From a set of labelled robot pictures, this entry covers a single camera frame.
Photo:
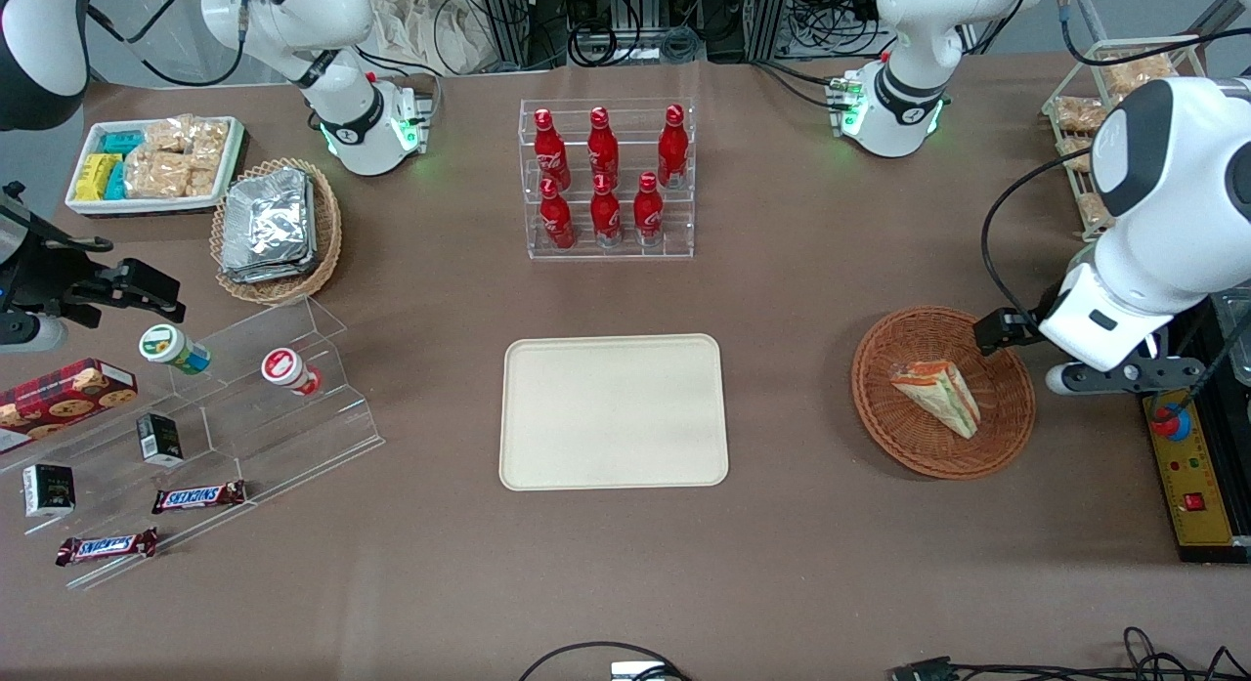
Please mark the white rectangular snack tray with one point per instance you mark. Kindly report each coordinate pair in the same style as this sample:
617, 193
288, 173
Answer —
88, 208

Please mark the red cola bottle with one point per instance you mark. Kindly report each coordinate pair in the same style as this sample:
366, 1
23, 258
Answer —
557, 220
603, 148
672, 148
606, 214
648, 212
551, 153

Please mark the yellow emergency stop panel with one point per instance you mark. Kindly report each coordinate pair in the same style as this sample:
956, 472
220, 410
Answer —
1197, 486

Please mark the small black box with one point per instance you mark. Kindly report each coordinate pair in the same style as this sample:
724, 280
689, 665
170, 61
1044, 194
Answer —
49, 490
159, 440

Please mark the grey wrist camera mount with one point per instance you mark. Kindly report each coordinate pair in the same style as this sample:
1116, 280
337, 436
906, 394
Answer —
29, 334
1134, 376

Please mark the triangle sandwich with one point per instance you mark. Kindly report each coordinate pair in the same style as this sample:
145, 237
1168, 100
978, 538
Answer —
943, 396

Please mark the clear bag of crackers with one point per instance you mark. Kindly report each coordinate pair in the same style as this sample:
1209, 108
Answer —
168, 134
156, 175
210, 141
202, 181

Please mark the red lid white cup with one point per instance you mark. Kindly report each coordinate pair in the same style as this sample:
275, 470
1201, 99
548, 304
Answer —
286, 368

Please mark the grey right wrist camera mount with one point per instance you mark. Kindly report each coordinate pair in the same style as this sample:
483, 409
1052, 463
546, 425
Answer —
29, 334

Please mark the clear acrylic bottle rack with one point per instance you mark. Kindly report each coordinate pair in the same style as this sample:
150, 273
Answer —
674, 236

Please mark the black countertop appliance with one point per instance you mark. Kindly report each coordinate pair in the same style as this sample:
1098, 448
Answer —
1227, 368

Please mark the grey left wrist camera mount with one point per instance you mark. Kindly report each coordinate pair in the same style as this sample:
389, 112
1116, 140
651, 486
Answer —
1134, 376

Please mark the teal snack pack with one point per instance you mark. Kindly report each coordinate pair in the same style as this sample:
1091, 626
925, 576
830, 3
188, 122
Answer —
116, 183
122, 143

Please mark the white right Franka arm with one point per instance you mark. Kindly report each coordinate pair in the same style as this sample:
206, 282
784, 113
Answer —
342, 85

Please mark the green lid white cup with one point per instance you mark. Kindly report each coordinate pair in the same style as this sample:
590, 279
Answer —
171, 347

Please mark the silver foil pack stack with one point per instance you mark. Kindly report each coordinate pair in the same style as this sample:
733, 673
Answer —
269, 227

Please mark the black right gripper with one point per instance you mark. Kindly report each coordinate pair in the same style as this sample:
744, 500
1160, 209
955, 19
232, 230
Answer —
51, 276

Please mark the aluminium equipment frame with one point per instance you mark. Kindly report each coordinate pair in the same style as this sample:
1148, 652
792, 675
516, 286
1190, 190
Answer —
625, 21

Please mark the red plaid cookie box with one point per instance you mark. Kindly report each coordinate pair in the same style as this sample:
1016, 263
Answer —
59, 398

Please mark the white plug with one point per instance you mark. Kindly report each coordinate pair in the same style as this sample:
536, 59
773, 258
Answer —
635, 671

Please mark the beige plastic tray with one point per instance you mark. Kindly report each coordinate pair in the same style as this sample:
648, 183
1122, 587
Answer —
614, 412

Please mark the white cloth bag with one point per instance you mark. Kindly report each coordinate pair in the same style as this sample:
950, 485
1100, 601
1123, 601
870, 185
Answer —
420, 31

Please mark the yellow snack pack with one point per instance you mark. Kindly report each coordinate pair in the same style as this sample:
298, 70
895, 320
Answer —
96, 178

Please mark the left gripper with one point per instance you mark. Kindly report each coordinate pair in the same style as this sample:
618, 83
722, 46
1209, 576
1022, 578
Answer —
1016, 326

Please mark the clear bag of rusks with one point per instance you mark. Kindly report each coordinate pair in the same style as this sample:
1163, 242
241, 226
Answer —
1080, 114
1093, 210
1075, 153
1139, 73

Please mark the clear acrylic step display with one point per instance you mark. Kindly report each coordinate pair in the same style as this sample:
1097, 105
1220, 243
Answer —
283, 437

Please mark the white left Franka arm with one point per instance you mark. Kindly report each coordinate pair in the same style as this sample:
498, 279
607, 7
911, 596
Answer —
1158, 202

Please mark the tan oval wicker basket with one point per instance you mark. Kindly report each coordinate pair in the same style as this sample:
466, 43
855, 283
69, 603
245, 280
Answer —
327, 241

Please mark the brown round wicker basket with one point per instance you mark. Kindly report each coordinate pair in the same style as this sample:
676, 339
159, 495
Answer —
928, 451

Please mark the brown Snickers bar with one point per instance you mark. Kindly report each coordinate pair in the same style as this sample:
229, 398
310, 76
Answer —
198, 497
106, 547

